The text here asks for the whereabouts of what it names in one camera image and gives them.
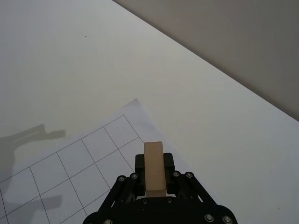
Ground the white paper sheet with grid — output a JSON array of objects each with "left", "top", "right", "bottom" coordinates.
[{"left": 0, "top": 98, "right": 220, "bottom": 224}]

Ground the light wooden rectangular block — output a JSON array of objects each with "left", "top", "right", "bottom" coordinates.
[{"left": 143, "top": 141, "right": 167, "bottom": 199}]

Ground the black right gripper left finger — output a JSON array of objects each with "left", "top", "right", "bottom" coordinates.
[{"left": 97, "top": 153, "right": 146, "bottom": 212}]

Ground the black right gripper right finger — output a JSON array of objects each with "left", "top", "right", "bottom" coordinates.
[{"left": 163, "top": 152, "right": 218, "bottom": 206}]

